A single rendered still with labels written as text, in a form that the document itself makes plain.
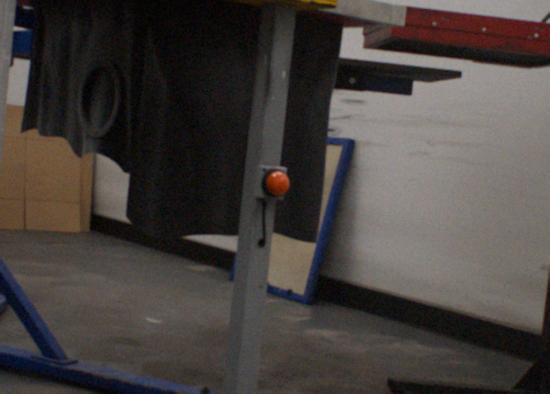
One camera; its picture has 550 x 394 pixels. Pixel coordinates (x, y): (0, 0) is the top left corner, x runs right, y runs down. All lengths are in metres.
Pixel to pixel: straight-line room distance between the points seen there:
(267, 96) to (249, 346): 0.39
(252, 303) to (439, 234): 2.77
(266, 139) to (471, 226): 2.69
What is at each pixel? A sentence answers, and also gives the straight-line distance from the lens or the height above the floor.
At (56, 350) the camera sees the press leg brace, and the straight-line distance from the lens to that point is 3.06.
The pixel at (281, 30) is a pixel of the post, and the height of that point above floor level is 0.88.
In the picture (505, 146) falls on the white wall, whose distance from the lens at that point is 4.23.
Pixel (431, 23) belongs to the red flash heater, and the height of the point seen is 1.07.
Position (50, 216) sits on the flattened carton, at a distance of 6.76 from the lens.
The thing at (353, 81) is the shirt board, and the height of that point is 0.90.
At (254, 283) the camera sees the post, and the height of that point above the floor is 0.49.
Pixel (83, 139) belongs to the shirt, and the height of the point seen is 0.68.
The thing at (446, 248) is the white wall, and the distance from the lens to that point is 4.41.
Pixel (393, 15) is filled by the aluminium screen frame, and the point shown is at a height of 0.97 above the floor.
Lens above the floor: 0.73
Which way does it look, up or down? 3 degrees down
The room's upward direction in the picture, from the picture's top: 6 degrees clockwise
